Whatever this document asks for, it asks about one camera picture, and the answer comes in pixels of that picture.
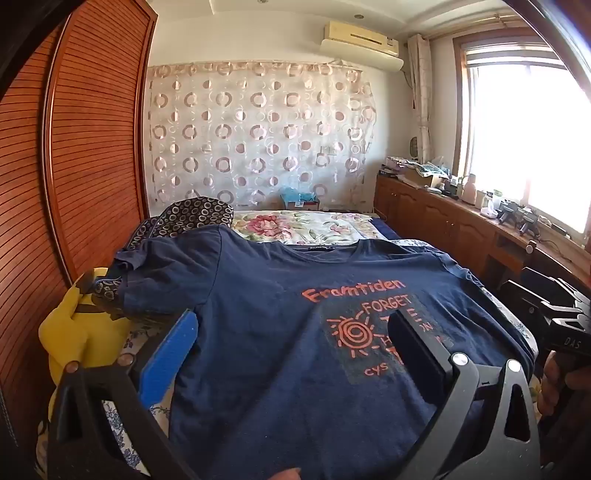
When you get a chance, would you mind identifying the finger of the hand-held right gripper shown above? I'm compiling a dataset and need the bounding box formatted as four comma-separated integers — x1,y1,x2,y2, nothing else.
501,268,561,321

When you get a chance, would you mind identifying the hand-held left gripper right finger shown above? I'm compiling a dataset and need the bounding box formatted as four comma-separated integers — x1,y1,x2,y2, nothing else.
387,309,542,480

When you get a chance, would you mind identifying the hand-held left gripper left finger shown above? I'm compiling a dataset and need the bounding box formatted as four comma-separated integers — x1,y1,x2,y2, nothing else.
46,308,200,480

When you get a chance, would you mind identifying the navy printed t-shirt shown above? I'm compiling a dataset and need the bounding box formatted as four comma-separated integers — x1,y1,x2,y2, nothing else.
113,225,539,480

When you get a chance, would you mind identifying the person's right hand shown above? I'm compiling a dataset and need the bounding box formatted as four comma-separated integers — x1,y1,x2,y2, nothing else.
538,351,591,418

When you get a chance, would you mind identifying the blue and white floral bedsheet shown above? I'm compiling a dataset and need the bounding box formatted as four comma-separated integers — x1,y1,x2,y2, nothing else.
41,258,543,480

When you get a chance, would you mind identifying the yellow plush toy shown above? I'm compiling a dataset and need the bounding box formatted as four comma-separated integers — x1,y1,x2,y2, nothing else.
38,267,134,416

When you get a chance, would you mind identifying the long wooden cabinet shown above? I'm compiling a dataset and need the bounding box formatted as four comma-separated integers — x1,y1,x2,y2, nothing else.
373,174,591,296

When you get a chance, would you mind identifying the navy blanket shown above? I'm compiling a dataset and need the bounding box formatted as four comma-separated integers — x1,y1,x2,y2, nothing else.
367,216,402,241

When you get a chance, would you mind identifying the open cardboard box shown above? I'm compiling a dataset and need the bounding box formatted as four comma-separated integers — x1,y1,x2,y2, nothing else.
404,168,446,189

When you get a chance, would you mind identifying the circle-patterned dark pillow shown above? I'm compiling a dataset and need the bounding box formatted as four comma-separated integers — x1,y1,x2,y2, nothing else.
92,196,235,305

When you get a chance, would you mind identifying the wooden framed window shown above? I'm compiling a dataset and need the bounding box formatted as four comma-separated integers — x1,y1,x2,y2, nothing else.
455,28,591,241

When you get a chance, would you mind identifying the floral quilt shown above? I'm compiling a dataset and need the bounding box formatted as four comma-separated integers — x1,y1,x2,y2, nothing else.
231,210,393,245

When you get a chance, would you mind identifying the pale window curtain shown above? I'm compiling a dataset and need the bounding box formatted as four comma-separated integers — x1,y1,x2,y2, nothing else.
407,33,435,163

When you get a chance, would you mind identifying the wooden slatted wardrobe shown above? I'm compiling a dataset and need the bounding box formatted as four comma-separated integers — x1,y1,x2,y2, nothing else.
0,0,158,462

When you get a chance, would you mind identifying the sheer circle-patterned curtain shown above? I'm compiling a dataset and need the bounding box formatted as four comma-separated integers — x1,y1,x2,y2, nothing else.
145,60,376,210

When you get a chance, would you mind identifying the white air conditioner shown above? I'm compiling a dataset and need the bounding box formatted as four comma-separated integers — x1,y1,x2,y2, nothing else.
321,21,403,71

